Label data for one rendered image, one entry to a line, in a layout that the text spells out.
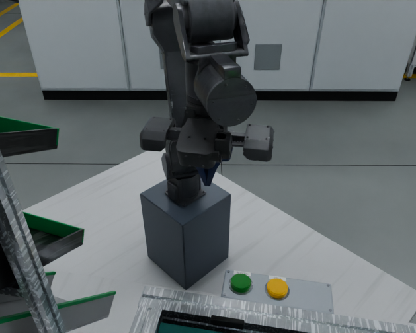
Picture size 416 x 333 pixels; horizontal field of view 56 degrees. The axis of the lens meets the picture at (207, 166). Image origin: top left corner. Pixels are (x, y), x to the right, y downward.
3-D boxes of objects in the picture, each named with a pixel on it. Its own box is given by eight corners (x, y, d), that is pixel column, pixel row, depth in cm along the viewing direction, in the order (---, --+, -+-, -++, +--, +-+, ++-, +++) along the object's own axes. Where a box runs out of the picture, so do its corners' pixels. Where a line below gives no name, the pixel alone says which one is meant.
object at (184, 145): (182, 104, 52) (168, 128, 47) (236, 109, 51) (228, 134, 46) (184, 143, 56) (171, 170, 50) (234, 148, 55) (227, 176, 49)
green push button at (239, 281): (231, 277, 79) (231, 271, 78) (251, 280, 79) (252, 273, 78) (229, 294, 76) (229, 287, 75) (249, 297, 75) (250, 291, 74)
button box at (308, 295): (224, 287, 84) (225, 267, 80) (326, 302, 81) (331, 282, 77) (219, 316, 78) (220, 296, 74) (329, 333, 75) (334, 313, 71)
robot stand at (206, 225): (190, 228, 104) (187, 166, 92) (229, 257, 96) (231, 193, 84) (147, 256, 96) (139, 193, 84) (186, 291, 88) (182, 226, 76)
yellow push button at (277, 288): (266, 283, 78) (267, 276, 77) (287, 285, 78) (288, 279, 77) (265, 299, 75) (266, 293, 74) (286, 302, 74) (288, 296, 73)
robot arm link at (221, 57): (172, 0, 47) (197, 26, 37) (237, -5, 49) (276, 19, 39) (176, 89, 53) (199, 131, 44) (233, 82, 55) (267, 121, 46)
